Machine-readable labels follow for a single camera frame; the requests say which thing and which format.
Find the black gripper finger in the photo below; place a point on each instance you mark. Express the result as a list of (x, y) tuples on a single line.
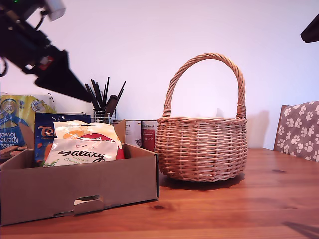
[(67, 69), (311, 32), (52, 79)]

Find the blue Terry's mini eggs bag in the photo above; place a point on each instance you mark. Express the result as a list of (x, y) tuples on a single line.
[(41, 134)]

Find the red white Maltesers bag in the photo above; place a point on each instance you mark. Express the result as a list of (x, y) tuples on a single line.
[(82, 132)]

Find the white Galaxy egg bag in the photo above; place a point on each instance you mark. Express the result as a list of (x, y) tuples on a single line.
[(74, 154)]

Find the brown cardboard box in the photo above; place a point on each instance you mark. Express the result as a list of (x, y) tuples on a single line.
[(74, 184)]

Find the black chopstick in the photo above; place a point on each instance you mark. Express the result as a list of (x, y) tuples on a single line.
[(108, 87), (122, 90), (96, 104), (96, 90)]

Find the kitchen towel pack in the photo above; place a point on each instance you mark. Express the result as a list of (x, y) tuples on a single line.
[(12, 119)]

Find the cork coaster stack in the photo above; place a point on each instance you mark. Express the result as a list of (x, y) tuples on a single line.
[(22, 149)]

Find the round cork coaster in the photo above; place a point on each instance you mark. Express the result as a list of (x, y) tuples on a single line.
[(8, 152)]

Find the red and white tin can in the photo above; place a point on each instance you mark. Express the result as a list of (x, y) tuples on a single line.
[(149, 137)]

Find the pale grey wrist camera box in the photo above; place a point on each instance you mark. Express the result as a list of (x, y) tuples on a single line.
[(56, 8)]

